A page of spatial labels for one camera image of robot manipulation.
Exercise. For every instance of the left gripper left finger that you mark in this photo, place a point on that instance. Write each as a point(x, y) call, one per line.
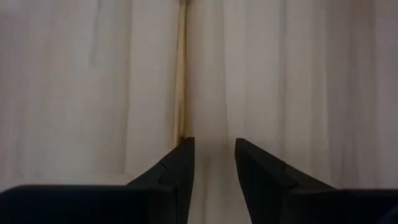
point(93, 205)

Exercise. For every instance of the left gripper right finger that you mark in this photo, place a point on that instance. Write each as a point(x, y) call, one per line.
point(295, 205)

